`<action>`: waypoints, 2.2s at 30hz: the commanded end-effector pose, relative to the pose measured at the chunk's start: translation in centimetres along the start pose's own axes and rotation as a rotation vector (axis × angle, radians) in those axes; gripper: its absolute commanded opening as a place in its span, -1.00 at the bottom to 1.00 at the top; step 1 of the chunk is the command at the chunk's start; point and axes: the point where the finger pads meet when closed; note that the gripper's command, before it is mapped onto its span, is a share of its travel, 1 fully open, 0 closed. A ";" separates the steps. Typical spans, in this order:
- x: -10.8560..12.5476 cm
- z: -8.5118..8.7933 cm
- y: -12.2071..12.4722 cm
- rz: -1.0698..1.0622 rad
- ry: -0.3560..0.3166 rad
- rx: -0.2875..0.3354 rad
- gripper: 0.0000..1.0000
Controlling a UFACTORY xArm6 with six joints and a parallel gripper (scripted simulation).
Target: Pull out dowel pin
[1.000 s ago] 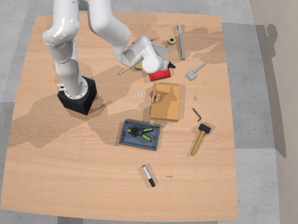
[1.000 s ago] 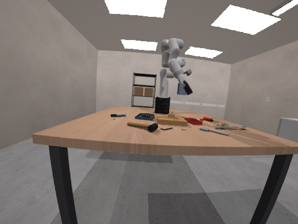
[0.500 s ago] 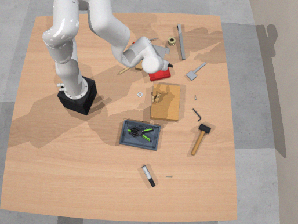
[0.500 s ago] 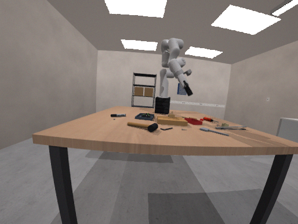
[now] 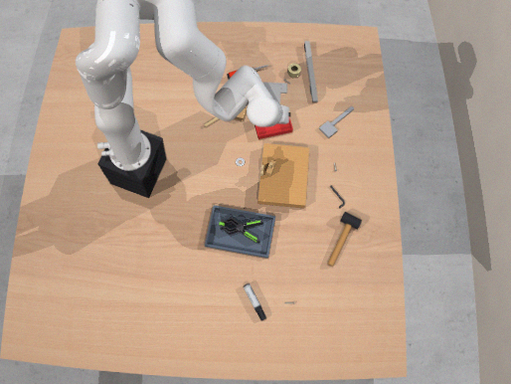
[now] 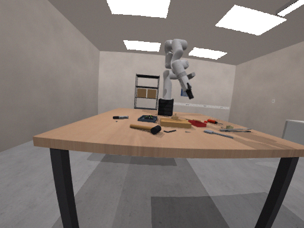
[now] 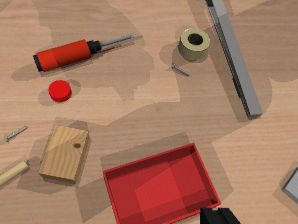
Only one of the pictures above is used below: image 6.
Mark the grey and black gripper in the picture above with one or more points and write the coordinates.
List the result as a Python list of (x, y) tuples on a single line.
[(186, 86)]

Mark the light brown wooden board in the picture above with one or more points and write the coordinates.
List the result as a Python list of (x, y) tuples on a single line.
[(180, 123)]

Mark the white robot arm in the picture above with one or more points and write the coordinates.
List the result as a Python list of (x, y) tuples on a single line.
[(172, 62)]

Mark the red rectangular tray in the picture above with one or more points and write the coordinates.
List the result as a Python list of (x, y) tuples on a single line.
[(197, 123)]

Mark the black-headed mallet with wooden handle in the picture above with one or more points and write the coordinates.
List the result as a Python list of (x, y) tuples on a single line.
[(154, 130)]

